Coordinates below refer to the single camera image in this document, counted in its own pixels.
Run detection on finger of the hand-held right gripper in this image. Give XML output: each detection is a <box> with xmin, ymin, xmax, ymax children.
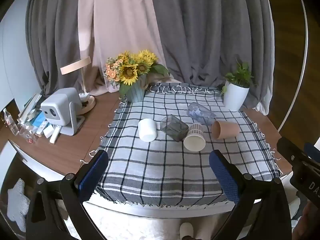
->
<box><xmin>276</xmin><ymin>137</ymin><xmax>320</xmax><ymax>170</ymax></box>

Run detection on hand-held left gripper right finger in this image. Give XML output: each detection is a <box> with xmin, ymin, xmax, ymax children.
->
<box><xmin>209</xmin><ymin>149</ymin><xmax>293</xmax><ymax>240</ymax></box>

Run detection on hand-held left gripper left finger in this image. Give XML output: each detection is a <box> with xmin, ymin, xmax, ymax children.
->
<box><xmin>26</xmin><ymin>149</ymin><xmax>109</xmax><ymax>240</ymax></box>

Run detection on brown paper cup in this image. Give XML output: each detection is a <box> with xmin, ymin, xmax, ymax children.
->
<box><xmin>211</xmin><ymin>120</ymin><xmax>240</xmax><ymax>140</ymax></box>

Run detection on patterned paper cup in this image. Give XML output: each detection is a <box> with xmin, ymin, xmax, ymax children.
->
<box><xmin>183</xmin><ymin>123</ymin><xmax>206</xmax><ymax>152</ymax></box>

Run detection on clear blue glass cup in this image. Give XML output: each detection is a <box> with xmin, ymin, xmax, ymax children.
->
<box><xmin>187</xmin><ymin>102</ymin><xmax>217</xmax><ymax>126</ymax></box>

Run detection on white cup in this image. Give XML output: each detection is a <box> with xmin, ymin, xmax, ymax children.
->
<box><xmin>138</xmin><ymin>118</ymin><xmax>157</xmax><ymax>142</ymax></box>

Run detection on grey glass cup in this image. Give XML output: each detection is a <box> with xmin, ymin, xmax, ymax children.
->
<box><xmin>160</xmin><ymin>114</ymin><xmax>189</xmax><ymax>142</ymax></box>

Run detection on white remote control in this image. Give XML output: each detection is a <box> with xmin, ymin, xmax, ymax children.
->
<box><xmin>49</xmin><ymin>126</ymin><xmax>61</xmax><ymax>145</ymax></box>

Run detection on checked grey tablecloth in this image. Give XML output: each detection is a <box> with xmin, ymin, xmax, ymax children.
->
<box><xmin>94</xmin><ymin>82</ymin><xmax>282</xmax><ymax>207</ymax></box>

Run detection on white slipper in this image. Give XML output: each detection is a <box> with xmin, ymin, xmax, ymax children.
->
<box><xmin>179</xmin><ymin>222</ymin><xmax>195</xmax><ymax>240</ymax></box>

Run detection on grey mini projector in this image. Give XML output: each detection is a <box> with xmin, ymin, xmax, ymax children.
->
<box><xmin>40</xmin><ymin>87</ymin><xmax>85</xmax><ymax>136</ymax></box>

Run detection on blue and white box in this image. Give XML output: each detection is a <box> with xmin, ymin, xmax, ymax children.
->
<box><xmin>29</xmin><ymin>111</ymin><xmax>47</xmax><ymax>130</ymax></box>

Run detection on striped star pillow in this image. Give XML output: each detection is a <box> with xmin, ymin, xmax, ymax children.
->
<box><xmin>7</xmin><ymin>179</ymin><xmax>31</xmax><ymax>233</ymax></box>

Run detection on green plant in white pot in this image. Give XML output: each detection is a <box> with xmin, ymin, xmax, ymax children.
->
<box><xmin>220</xmin><ymin>60</ymin><xmax>258</xmax><ymax>112</ymax></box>

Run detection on white desk lamp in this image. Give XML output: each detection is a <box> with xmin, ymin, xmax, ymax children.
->
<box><xmin>60</xmin><ymin>56</ymin><xmax>97</xmax><ymax>114</ymax></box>

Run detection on stack of books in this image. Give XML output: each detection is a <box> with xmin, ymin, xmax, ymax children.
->
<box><xmin>17</xmin><ymin>93</ymin><xmax>43</xmax><ymax>125</ymax></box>

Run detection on clear plastic bottle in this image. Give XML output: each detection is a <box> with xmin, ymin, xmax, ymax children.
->
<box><xmin>2</xmin><ymin>108</ymin><xmax>20</xmax><ymax>136</ymax></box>

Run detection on sunflower bouquet in blue vase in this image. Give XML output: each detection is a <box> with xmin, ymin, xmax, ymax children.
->
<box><xmin>103</xmin><ymin>49</ymin><xmax>171</xmax><ymax>103</ymax></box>

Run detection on grey curtain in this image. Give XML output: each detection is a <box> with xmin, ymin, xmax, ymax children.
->
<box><xmin>24</xmin><ymin>0</ymin><xmax>95</xmax><ymax>96</ymax></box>
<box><xmin>149</xmin><ymin>0</ymin><xmax>275</xmax><ymax>116</ymax></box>

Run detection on pink curtain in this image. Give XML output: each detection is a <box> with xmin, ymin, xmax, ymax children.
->
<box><xmin>77</xmin><ymin>0</ymin><xmax>173</xmax><ymax>96</ymax></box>

